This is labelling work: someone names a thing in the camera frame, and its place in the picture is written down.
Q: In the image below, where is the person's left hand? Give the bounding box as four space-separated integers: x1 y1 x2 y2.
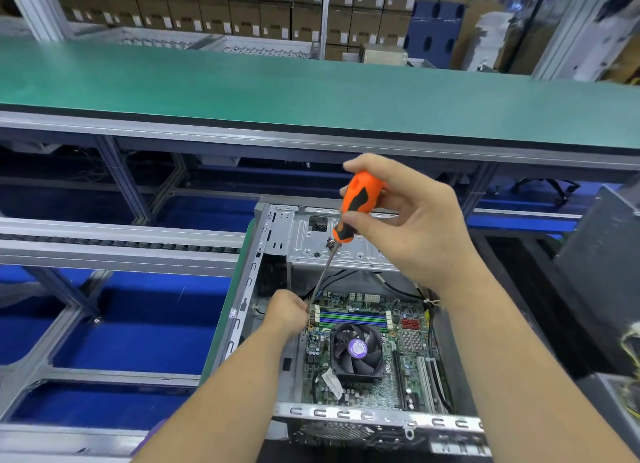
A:
258 288 311 341

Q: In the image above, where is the stack of cardboard boxes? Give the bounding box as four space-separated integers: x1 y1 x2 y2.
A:
50 0 476 44

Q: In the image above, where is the person's right hand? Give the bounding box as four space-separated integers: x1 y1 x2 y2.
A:
340 152 486 289

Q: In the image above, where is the green conveyor belt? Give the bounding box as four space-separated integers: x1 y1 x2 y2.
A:
0 36 640 159

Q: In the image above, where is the grey power supply unit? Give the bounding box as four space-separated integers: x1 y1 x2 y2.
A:
590 372 640 444

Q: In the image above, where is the orange black handle screwdriver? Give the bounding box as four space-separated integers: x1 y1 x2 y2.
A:
308 172 386 304

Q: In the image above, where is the person's right forearm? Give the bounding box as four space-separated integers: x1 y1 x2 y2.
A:
440 268 640 463

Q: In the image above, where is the black CPU cooler fan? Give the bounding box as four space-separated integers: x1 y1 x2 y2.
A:
328 322 389 389

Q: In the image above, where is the grey metal computer case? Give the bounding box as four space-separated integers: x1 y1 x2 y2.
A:
200 200 493 457

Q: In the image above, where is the green motherboard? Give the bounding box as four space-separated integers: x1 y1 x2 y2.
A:
298 292 451 414

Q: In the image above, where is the person's left forearm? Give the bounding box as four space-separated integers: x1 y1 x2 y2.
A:
130 330 301 463

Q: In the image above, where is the grey flat metal rail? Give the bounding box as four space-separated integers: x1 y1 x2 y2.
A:
0 216 249 279

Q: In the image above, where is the yellow black cable bundle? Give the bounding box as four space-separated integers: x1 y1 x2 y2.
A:
620 318 640 379

